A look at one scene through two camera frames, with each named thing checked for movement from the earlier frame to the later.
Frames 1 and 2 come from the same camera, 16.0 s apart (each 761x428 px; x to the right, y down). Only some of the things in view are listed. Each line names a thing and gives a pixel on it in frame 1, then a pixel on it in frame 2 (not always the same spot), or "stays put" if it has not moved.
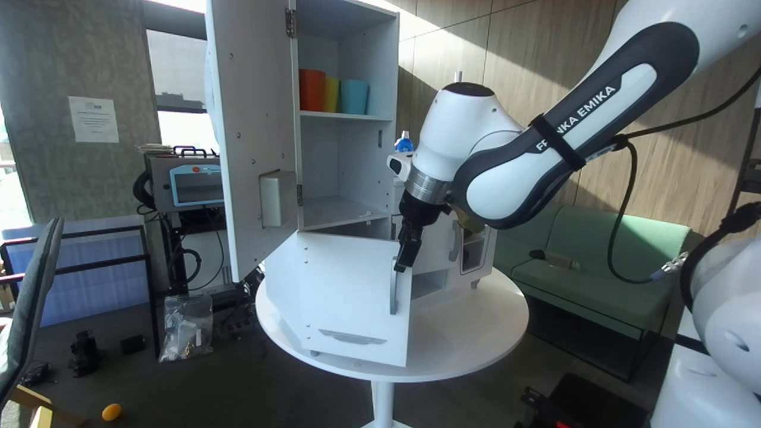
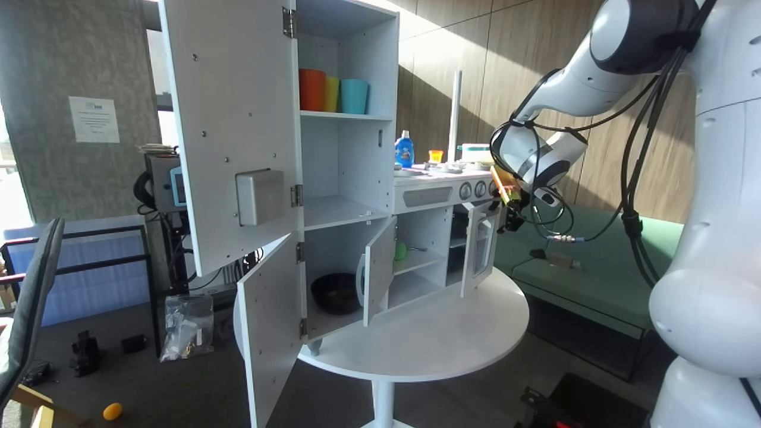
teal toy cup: [353, 97] stays put
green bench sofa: [609, 270] stays put
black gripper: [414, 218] → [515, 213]
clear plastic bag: [188, 327] stays put
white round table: [449, 333] stays put
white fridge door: [353, 302] → [270, 318]
